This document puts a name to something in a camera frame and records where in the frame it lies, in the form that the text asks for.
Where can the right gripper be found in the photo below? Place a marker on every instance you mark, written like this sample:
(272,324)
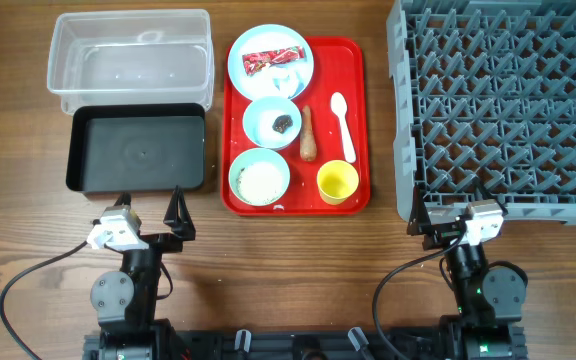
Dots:
(420,224)

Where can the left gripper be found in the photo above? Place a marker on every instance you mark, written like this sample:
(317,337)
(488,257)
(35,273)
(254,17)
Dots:
(181,227)

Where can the white rice pile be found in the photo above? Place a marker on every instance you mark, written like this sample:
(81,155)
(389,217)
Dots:
(260,183)

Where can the green bowl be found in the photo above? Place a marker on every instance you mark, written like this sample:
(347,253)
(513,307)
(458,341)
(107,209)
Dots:
(255,155)

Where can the yellow plastic cup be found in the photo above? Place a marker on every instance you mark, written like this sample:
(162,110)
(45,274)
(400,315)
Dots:
(337,180)

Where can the light blue bowl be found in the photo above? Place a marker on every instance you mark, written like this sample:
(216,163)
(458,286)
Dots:
(259,116)

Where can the orange carrot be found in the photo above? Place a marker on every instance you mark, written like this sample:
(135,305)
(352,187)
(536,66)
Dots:
(308,148)

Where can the dark dried mushroom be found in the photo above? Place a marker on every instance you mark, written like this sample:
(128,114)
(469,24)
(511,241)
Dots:
(282,123)

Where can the red snack wrapper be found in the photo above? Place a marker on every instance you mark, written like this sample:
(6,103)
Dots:
(257,61)

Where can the white tissue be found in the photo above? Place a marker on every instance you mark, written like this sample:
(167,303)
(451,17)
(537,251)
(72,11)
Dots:
(285,80)

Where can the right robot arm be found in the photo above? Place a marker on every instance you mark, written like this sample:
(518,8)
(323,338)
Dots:
(489,295)

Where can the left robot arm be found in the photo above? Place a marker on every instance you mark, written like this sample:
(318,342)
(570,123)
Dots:
(125,300)

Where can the grey dishwasher rack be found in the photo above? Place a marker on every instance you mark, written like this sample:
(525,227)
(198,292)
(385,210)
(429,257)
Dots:
(485,93)

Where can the black rectangular tray bin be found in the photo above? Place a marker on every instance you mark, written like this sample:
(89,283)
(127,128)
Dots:
(137,148)

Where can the red serving tray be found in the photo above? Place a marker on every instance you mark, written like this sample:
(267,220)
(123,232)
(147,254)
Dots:
(338,67)

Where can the white plastic spoon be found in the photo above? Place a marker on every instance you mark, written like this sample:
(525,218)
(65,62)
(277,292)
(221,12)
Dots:
(339,108)

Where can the clear plastic bin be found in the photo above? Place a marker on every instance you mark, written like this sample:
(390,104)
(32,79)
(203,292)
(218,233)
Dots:
(132,57)

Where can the large light blue plate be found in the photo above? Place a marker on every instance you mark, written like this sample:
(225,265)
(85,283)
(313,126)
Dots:
(263,38)

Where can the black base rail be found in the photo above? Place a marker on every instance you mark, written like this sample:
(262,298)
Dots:
(293,345)

